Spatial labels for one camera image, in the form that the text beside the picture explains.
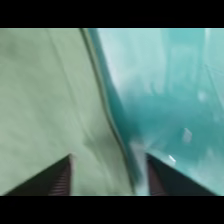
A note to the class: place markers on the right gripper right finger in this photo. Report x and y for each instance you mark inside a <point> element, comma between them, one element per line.
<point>170,181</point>

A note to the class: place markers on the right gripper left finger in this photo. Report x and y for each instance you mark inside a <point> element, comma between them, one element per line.
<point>55,180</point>

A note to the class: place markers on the green T-shirt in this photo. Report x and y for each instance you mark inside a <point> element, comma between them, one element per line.
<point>46,100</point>

